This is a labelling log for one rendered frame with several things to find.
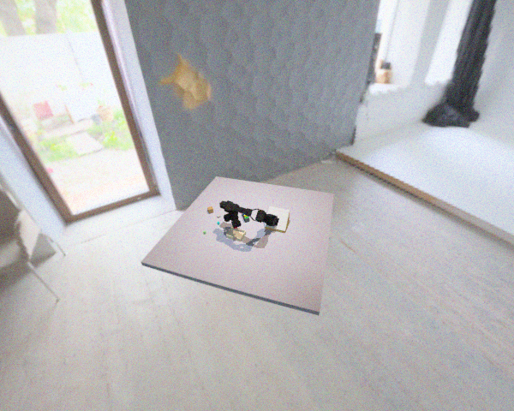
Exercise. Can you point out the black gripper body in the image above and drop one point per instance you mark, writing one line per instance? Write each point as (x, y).
(236, 222)

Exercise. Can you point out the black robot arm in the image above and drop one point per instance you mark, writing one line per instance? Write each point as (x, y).
(261, 216)

